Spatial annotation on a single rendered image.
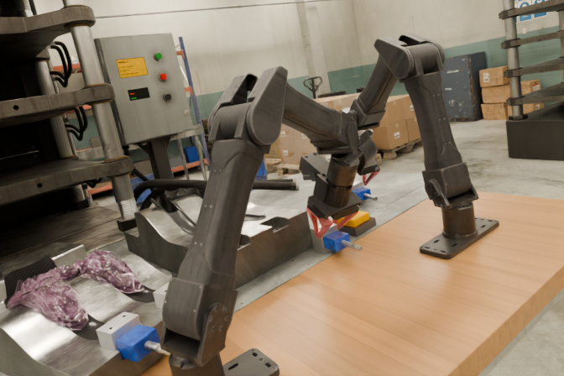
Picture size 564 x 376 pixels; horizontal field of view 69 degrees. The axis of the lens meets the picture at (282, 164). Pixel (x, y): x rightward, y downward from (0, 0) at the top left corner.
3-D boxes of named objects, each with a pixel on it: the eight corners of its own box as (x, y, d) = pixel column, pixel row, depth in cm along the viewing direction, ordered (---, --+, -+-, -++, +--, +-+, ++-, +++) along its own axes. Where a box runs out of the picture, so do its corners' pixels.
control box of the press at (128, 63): (250, 357, 190) (176, 29, 163) (191, 397, 171) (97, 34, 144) (224, 340, 207) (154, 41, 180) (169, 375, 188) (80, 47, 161)
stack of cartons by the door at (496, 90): (545, 114, 637) (542, 60, 622) (534, 118, 622) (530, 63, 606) (493, 117, 711) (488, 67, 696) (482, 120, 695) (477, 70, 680)
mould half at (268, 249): (313, 246, 97) (303, 191, 94) (221, 297, 81) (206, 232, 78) (206, 220, 135) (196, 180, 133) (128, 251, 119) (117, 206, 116)
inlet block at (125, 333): (191, 358, 58) (182, 324, 57) (164, 382, 54) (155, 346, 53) (132, 342, 66) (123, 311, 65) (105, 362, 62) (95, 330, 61)
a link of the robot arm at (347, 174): (336, 168, 89) (342, 140, 85) (360, 179, 86) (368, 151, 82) (320, 182, 84) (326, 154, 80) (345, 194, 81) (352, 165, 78)
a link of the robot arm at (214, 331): (182, 287, 57) (147, 308, 53) (226, 298, 51) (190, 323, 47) (192, 327, 58) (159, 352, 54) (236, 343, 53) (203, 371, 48)
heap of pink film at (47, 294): (154, 283, 79) (143, 245, 77) (66, 339, 64) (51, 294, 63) (77, 272, 93) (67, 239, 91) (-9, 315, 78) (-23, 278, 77)
